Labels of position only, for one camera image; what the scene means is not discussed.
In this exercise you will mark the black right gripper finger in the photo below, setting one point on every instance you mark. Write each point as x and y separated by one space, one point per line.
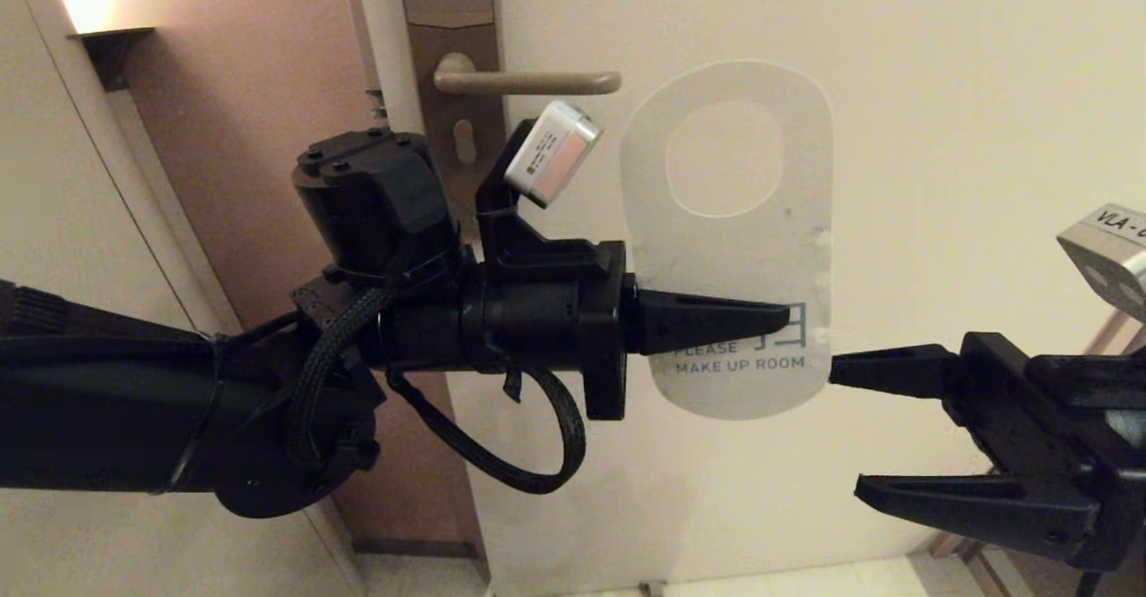
895 371
1003 507

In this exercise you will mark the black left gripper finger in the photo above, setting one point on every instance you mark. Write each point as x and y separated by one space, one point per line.
698 321

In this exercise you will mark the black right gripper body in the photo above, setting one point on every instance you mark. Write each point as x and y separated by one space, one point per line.
1056 418

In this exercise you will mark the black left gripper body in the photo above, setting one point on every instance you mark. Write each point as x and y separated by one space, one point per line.
537 311

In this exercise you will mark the blue and white door hanger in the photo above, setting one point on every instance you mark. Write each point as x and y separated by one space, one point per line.
725 257

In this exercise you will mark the grey floor door stop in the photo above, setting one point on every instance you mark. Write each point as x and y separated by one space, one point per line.
654 590

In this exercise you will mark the white room door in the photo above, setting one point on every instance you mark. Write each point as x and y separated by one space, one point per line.
940 87

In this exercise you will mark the brown door frame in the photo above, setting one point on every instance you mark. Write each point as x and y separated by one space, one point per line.
1108 336

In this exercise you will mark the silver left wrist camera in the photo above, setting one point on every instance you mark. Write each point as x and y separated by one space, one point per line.
555 154

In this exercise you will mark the black wall lamp bracket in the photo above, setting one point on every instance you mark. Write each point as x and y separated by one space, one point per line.
112 46

